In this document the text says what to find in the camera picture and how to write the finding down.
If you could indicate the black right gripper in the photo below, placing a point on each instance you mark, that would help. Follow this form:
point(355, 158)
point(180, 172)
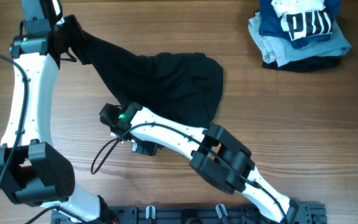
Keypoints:
point(146, 146)

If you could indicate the black polo shirt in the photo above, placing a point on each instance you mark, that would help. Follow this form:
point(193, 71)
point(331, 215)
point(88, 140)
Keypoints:
point(186, 88)

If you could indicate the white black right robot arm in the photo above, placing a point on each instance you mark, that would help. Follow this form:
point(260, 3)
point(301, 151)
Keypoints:
point(214, 154)

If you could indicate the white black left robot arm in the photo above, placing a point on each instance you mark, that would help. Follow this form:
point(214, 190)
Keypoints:
point(32, 171)

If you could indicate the navy blue folded shirt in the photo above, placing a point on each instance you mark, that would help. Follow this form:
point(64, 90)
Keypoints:
point(270, 25)

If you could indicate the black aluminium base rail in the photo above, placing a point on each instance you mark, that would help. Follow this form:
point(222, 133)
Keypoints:
point(244, 214)

